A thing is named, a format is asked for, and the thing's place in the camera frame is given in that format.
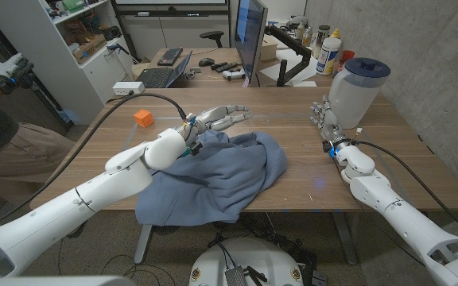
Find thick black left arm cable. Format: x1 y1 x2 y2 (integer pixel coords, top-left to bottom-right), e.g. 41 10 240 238
0 92 188 238

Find black keyboard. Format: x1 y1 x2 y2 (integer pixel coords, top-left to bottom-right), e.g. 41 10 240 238
157 47 184 67

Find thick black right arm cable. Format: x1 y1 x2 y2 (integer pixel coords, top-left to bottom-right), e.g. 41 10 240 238
354 139 458 243

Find black laptop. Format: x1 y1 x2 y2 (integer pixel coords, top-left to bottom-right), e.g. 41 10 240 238
136 50 193 89

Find blue hoodie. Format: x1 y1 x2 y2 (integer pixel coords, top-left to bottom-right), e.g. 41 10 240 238
134 129 289 227

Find black office chair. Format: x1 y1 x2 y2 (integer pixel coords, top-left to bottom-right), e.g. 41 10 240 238
199 30 225 48

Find grey table leg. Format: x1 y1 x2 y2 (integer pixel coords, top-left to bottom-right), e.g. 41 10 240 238
330 211 359 266
133 224 153 265

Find dark lidded jar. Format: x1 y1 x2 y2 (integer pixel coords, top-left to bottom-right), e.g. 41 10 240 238
313 25 332 59

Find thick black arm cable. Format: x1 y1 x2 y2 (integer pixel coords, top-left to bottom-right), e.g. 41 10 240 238
0 92 188 238
354 139 458 243

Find white robot torso base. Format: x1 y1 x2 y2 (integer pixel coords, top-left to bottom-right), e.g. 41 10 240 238
188 237 305 286

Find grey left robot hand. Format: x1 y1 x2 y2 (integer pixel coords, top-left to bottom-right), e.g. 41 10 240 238
175 104 254 149

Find seated person in khaki trousers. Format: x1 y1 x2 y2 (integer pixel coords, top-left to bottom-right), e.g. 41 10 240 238
0 99 77 211

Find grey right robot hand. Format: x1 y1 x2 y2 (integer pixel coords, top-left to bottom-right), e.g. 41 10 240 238
309 95 351 151

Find cardboard box with items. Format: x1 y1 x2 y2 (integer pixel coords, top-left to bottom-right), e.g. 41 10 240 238
72 33 108 64

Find beige cardboard box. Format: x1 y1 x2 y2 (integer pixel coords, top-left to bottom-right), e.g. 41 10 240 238
259 34 280 62

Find white game controller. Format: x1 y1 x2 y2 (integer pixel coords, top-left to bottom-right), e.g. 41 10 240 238
222 68 246 82

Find orange block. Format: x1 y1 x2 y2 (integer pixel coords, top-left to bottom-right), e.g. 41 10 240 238
133 109 155 129

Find wooden office desk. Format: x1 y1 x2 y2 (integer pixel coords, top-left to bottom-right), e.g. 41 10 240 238
143 46 336 89

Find black computer monitor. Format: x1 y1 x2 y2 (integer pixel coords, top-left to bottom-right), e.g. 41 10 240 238
233 0 269 87

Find translucent pitcher with blue lid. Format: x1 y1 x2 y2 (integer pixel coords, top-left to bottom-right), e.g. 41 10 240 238
328 57 392 129

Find white robot chest edge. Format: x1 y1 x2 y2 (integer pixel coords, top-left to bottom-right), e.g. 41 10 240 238
0 275 137 286

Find white shelf unit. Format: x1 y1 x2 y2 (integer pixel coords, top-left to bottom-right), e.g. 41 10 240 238
0 0 134 126

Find white power strip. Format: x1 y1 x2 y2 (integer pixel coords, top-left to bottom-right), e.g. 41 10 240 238
111 81 146 97

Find white gloved person hand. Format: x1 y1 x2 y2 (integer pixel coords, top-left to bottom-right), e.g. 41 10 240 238
0 44 35 95

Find white paper sheets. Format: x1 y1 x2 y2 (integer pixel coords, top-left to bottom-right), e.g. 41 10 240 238
258 48 320 87

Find white wipes canister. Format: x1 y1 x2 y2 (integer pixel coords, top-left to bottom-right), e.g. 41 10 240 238
316 37 342 76

